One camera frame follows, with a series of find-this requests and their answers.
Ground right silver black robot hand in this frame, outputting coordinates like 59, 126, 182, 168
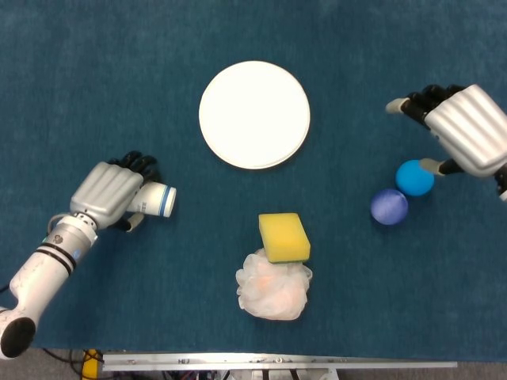
385, 83, 507, 180

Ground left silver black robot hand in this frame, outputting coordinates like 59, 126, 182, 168
69, 150, 162, 234

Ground white paper cup blue band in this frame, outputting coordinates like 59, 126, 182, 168
127, 181, 177, 218

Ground light blue smooth ball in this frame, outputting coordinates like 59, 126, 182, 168
395, 159, 436, 198

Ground dark blue textured ball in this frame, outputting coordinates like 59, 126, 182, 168
369, 188, 410, 226

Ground yellow rectangular sponge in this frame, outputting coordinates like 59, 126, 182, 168
257, 212, 312, 264

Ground white pink mesh bath pouf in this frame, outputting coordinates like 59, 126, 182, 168
235, 248, 314, 321

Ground teal table cloth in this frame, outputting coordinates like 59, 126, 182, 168
0, 0, 507, 362

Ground white round paper plate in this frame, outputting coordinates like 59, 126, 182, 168
198, 59, 311, 170

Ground yellow block under table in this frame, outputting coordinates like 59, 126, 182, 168
81, 348, 100, 380

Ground black floor cables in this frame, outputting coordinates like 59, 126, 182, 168
41, 348, 104, 380

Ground aluminium rail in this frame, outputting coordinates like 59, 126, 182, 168
101, 351, 459, 372

